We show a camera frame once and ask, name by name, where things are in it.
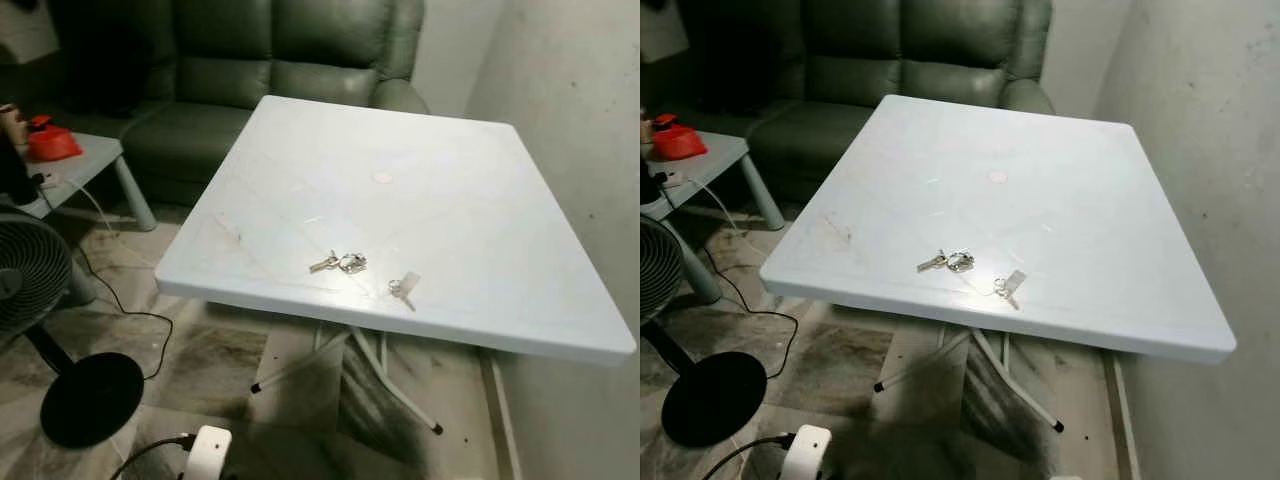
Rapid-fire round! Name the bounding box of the red plastic container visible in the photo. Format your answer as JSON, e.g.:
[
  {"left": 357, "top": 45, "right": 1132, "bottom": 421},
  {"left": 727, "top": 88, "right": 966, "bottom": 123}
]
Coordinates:
[
  {"left": 652, "top": 114, "right": 709, "bottom": 161},
  {"left": 26, "top": 115, "right": 84, "bottom": 163}
]

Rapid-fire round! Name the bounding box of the key with clear tag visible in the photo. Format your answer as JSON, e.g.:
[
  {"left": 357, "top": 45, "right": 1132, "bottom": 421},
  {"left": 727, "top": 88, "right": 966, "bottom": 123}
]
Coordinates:
[
  {"left": 993, "top": 269, "right": 1028, "bottom": 310},
  {"left": 389, "top": 271, "right": 422, "bottom": 312}
]

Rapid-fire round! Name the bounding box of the dark green leather sofa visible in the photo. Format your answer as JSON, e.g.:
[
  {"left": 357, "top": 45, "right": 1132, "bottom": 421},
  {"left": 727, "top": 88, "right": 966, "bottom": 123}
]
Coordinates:
[
  {"left": 668, "top": 0, "right": 1057, "bottom": 207},
  {"left": 40, "top": 0, "right": 433, "bottom": 208}
]

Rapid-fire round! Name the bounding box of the black power cable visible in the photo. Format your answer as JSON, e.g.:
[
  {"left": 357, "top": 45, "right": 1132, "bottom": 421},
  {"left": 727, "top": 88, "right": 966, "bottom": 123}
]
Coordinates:
[
  {"left": 668, "top": 185, "right": 800, "bottom": 380},
  {"left": 36, "top": 185, "right": 175, "bottom": 382}
]

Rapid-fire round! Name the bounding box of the grey low side table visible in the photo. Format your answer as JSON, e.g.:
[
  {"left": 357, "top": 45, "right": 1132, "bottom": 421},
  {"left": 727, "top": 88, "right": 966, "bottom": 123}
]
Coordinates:
[
  {"left": 641, "top": 131, "right": 786, "bottom": 232},
  {"left": 15, "top": 132, "right": 158, "bottom": 233}
]

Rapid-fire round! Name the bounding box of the white folding table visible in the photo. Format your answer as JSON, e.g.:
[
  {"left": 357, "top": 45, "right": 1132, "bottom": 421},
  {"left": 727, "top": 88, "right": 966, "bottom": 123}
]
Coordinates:
[
  {"left": 759, "top": 94, "right": 1238, "bottom": 434},
  {"left": 154, "top": 95, "right": 638, "bottom": 437}
]

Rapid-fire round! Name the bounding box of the silver key bunch with ring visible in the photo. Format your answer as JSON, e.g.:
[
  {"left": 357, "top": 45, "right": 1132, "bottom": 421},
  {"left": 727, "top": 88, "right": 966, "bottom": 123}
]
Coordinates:
[
  {"left": 917, "top": 249, "right": 976, "bottom": 275},
  {"left": 309, "top": 250, "right": 368, "bottom": 276}
]

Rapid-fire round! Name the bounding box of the black standing fan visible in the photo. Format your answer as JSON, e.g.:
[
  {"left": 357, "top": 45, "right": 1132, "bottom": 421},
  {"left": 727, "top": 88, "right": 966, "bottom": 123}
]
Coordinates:
[
  {"left": 0, "top": 205, "right": 147, "bottom": 450},
  {"left": 640, "top": 214, "right": 769, "bottom": 449}
]

